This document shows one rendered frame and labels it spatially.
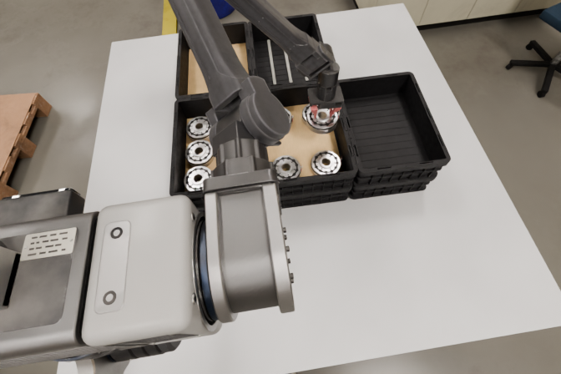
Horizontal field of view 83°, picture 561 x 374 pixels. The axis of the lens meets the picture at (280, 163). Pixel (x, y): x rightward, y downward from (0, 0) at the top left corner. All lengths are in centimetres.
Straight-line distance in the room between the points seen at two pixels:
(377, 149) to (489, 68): 190
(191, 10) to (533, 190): 224
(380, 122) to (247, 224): 100
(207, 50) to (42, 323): 38
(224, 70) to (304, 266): 81
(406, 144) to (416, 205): 23
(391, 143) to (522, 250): 56
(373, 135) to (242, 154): 88
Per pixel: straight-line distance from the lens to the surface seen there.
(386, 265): 119
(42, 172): 268
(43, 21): 389
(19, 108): 290
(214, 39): 52
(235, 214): 35
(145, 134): 152
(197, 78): 146
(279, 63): 146
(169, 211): 35
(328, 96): 95
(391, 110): 133
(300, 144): 119
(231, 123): 44
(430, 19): 301
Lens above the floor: 183
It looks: 61 degrees down
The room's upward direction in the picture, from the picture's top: 5 degrees counter-clockwise
